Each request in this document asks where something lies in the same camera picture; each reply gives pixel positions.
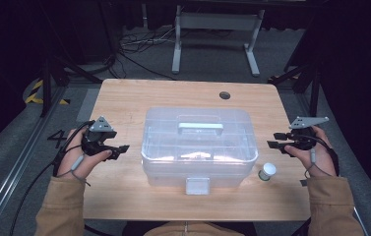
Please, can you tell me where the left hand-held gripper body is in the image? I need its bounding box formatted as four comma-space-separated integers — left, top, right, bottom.
81, 115, 119, 157

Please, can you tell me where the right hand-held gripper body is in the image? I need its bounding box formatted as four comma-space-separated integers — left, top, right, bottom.
284, 116, 331, 151

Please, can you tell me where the small white bottle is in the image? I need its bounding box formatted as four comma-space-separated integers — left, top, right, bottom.
258, 162, 278, 182

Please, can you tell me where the clear plastic storage box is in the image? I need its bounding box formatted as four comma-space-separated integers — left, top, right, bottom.
141, 106, 260, 197

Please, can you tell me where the person's right hand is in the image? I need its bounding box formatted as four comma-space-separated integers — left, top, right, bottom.
283, 126, 339, 179

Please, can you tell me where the person's left hand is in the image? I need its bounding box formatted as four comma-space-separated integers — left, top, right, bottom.
56, 128, 113, 180

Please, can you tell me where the grey floor plate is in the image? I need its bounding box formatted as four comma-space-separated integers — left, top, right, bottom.
76, 88, 100, 123

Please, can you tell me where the black metal stand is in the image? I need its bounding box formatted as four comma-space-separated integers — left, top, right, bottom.
268, 58, 322, 117
39, 48, 103, 118

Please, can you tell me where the yellow and black floor tape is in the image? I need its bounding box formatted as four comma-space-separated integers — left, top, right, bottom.
25, 79, 71, 106

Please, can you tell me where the person's torso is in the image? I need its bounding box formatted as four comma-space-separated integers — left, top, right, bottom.
143, 220, 246, 236

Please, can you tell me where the right hand-held gripper cable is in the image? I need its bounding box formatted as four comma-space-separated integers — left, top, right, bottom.
292, 132, 340, 178

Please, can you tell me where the hand-held gripper cable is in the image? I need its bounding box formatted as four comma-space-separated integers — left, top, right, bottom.
292, 132, 340, 178
9, 120, 95, 236

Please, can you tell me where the left hand-held gripper cable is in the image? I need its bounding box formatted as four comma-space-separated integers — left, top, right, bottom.
9, 120, 95, 236

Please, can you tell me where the aluminium floor rail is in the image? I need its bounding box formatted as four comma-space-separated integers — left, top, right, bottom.
352, 206, 371, 236
0, 87, 67, 236

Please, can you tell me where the tangle of floor cables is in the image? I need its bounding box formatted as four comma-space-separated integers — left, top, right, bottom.
118, 28, 178, 82

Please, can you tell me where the grey metal desk frame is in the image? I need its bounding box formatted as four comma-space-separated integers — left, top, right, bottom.
171, 4, 266, 78

